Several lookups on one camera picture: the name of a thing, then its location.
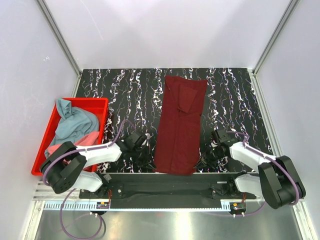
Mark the white slotted cable duct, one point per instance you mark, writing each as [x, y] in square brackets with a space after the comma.
[98, 206]

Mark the black marbled table mat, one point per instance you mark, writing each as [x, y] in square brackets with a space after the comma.
[135, 99]

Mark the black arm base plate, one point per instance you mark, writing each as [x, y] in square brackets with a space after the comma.
[169, 201]

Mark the left aluminium corner post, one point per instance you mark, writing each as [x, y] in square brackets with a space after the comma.
[58, 36]

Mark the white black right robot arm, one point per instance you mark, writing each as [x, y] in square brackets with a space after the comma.
[276, 179]

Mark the pink t shirt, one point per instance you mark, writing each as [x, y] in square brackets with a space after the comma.
[87, 140]

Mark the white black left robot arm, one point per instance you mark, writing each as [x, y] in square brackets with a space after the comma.
[65, 168]

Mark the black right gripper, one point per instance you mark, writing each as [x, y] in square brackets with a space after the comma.
[205, 159]

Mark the dark red t shirt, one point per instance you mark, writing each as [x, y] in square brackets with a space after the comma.
[179, 131]

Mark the light blue t shirt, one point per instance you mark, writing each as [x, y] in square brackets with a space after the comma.
[74, 123]

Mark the aluminium frame rail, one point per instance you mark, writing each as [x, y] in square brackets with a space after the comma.
[124, 190]

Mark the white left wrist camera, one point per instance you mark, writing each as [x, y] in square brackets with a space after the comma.
[145, 140]

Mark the red plastic bin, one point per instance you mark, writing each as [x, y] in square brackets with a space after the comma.
[97, 106]

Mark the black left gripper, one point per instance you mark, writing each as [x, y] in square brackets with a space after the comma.
[148, 160]

